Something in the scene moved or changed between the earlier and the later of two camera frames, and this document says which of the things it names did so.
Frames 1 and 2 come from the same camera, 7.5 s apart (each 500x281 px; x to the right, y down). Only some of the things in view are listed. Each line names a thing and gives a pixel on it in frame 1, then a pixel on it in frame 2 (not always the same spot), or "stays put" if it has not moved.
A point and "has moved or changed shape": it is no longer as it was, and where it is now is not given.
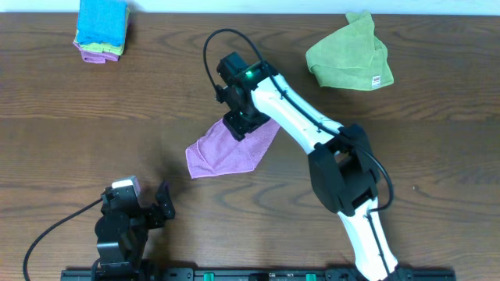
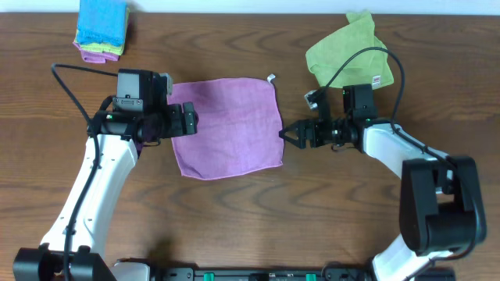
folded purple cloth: [96, 57] stays put
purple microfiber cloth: [217, 153] has moved or changed shape
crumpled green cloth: [351, 56] stays put
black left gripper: [152, 215] -> [188, 118]
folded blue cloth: [101, 22] stays put
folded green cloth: [105, 47] stays put
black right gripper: [237, 130] -> [298, 124]
